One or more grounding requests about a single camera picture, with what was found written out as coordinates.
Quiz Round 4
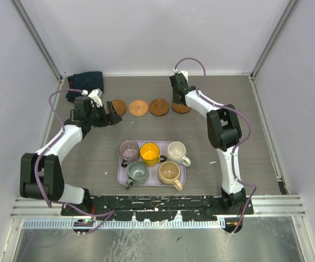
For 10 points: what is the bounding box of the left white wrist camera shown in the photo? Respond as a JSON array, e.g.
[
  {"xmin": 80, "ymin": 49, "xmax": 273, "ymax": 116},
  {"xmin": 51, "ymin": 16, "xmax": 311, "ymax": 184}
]
[{"xmin": 81, "ymin": 88, "xmax": 103, "ymax": 108}]

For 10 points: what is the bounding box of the light cork coaster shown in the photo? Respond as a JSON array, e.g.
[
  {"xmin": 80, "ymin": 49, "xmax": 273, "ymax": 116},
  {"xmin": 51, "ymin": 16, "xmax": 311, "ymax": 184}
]
[{"xmin": 129, "ymin": 99, "xmax": 149, "ymax": 117}]

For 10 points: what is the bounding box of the dark brown wooden coaster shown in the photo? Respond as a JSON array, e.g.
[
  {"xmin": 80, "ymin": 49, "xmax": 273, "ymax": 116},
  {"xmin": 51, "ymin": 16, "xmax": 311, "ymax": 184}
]
[{"xmin": 149, "ymin": 99, "xmax": 170, "ymax": 116}]

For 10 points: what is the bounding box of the grey ceramic mug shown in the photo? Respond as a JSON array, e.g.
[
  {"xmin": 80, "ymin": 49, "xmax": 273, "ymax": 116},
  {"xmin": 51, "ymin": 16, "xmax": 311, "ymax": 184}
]
[{"xmin": 124, "ymin": 161, "xmax": 149, "ymax": 189}]

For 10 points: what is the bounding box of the purple glass mug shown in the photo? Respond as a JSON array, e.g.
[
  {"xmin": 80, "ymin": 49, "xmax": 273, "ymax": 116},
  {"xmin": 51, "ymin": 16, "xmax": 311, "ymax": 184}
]
[{"xmin": 119, "ymin": 140, "xmax": 140, "ymax": 168}]

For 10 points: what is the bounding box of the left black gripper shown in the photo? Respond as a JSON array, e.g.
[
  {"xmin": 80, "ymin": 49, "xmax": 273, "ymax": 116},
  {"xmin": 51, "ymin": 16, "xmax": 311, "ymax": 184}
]
[{"xmin": 87, "ymin": 102, "xmax": 122, "ymax": 129}]

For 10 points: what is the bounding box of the white ceramic mug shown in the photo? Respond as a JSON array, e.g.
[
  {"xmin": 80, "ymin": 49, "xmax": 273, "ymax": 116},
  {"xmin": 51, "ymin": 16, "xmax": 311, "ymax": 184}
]
[{"xmin": 166, "ymin": 141, "xmax": 191, "ymax": 167}]

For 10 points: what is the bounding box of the aluminium front rail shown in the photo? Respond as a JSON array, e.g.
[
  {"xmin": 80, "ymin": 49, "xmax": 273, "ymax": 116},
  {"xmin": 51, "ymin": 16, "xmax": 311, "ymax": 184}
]
[{"xmin": 10, "ymin": 195, "xmax": 306, "ymax": 218}]

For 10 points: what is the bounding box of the beige ceramic mug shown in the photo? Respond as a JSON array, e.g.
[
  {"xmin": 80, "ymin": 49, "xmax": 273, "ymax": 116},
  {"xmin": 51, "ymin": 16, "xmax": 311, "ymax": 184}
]
[{"xmin": 157, "ymin": 161, "xmax": 183, "ymax": 191}]

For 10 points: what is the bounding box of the yellow mug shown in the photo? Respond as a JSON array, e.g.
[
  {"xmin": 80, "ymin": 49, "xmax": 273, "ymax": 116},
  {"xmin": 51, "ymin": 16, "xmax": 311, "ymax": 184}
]
[{"xmin": 140, "ymin": 142, "xmax": 167, "ymax": 167}]

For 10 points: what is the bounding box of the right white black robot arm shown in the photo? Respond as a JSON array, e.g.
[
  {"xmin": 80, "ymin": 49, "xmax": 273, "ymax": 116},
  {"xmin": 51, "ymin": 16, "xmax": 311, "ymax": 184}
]
[{"xmin": 169, "ymin": 73, "xmax": 246, "ymax": 215}]

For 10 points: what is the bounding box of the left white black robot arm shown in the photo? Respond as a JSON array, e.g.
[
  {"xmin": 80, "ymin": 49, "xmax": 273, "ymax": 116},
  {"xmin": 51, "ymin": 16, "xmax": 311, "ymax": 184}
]
[{"xmin": 20, "ymin": 96, "xmax": 122, "ymax": 216}]

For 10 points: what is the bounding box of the brown wooden round coaster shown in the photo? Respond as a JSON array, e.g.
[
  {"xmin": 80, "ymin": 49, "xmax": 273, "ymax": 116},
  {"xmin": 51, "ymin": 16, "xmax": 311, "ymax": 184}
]
[{"xmin": 172, "ymin": 103, "xmax": 191, "ymax": 114}]

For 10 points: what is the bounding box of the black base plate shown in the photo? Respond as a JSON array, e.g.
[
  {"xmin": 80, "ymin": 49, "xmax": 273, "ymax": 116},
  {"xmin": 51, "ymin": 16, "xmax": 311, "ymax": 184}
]
[{"xmin": 76, "ymin": 195, "xmax": 243, "ymax": 222}]

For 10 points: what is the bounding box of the dark blue folded cloth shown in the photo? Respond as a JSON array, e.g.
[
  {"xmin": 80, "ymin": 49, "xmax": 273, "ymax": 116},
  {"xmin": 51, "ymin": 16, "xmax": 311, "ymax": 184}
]
[{"xmin": 68, "ymin": 71, "xmax": 104, "ymax": 98}]

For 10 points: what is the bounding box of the lavender plastic tray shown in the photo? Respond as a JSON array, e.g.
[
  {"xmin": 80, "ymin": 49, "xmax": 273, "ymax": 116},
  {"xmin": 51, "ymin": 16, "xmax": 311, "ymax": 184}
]
[{"xmin": 117, "ymin": 141, "xmax": 186, "ymax": 187}]

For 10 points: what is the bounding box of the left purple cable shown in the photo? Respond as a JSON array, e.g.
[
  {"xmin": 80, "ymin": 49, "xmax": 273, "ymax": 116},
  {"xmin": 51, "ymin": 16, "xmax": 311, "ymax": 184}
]
[{"xmin": 34, "ymin": 89, "xmax": 117, "ymax": 235}]

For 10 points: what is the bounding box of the white slotted cable duct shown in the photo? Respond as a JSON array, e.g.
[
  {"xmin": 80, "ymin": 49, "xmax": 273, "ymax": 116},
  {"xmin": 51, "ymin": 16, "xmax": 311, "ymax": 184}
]
[{"xmin": 22, "ymin": 219, "xmax": 226, "ymax": 230}]

